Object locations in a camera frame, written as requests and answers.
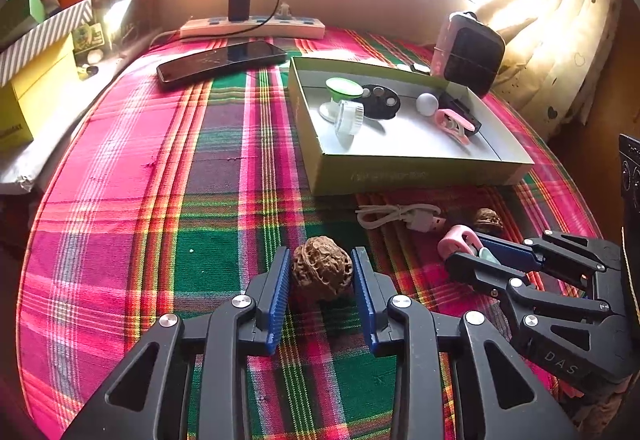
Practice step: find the brown walnut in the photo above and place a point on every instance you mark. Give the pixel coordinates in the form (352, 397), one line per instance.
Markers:
(322, 270)
(487, 220)

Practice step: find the yellow box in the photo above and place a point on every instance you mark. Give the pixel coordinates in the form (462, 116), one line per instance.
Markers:
(30, 104)

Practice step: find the cream heart print curtain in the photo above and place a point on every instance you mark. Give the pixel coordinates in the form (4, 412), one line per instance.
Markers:
(550, 19)

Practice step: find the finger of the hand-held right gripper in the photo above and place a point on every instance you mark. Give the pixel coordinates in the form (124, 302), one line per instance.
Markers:
(480, 272)
(510, 252)

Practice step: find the clear plastic container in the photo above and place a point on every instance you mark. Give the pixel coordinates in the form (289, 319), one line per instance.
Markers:
(115, 19)

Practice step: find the striped box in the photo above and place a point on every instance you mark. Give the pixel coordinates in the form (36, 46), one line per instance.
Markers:
(50, 34)

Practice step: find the white power strip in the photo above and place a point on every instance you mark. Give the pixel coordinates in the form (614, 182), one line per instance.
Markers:
(280, 27)

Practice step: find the plaid cloth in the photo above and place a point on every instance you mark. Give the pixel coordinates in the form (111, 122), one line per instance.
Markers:
(150, 220)

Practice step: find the pink green small clip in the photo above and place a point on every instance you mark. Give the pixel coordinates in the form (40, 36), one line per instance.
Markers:
(455, 242)

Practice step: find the green box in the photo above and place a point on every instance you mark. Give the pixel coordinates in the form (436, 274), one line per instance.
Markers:
(25, 9)

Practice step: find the large pink clip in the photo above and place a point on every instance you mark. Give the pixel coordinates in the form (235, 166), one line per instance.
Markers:
(445, 117)

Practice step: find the white plug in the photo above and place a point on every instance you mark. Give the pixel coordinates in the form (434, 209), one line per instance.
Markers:
(285, 11)

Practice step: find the small white disc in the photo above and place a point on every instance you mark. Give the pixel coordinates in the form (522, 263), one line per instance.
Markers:
(420, 68)

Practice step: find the black smartphone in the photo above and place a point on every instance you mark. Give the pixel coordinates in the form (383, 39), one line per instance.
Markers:
(220, 59)

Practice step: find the black oval case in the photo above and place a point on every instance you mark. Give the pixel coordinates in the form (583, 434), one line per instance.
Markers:
(375, 112)

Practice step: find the black power adapter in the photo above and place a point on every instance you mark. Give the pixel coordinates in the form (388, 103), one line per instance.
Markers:
(239, 4)

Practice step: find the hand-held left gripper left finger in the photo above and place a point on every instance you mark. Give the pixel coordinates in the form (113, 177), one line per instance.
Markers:
(280, 300)

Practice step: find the green cardboard box tray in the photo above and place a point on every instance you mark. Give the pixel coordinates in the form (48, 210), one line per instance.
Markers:
(415, 144)

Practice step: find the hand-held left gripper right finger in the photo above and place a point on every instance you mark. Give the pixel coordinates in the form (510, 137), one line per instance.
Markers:
(365, 300)

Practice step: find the white round knob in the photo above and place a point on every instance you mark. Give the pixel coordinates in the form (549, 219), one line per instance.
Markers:
(427, 104)

